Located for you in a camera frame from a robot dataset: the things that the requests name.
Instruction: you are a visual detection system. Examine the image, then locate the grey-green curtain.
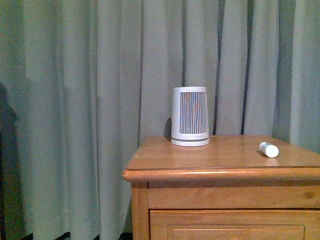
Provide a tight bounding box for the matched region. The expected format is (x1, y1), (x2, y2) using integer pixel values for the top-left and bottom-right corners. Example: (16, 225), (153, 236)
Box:
(0, 0), (320, 240)

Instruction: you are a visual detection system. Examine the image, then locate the wooden drawer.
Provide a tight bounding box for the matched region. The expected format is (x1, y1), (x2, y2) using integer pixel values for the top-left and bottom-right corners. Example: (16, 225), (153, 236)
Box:
(150, 210), (320, 240)

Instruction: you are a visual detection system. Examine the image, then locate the wooden nightstand cabinet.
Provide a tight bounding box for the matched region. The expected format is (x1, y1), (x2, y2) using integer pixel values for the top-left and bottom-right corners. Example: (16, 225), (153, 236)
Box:
(123, 135), (320, 240)

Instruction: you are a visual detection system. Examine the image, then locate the white medicine bottle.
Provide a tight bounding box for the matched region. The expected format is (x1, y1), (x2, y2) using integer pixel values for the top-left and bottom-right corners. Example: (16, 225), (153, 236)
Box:
(259, 142), (279, 158)

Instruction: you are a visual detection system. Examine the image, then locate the white slatted conical device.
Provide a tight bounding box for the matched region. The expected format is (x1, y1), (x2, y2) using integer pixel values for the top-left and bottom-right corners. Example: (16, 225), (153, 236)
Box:
(171, 86), (210, 147)

